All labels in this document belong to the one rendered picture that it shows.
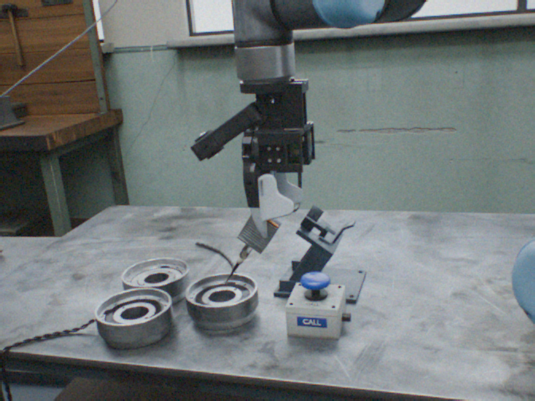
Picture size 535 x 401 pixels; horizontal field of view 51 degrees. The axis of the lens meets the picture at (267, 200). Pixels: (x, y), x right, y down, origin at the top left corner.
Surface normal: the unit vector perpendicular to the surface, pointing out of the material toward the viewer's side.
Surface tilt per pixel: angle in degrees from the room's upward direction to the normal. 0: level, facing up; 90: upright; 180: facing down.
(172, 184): 90
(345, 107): 90
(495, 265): 0
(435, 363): 0
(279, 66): 90
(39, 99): 90
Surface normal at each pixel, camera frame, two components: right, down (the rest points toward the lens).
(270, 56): 0.18, 0.29
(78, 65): -0.26, 0.32
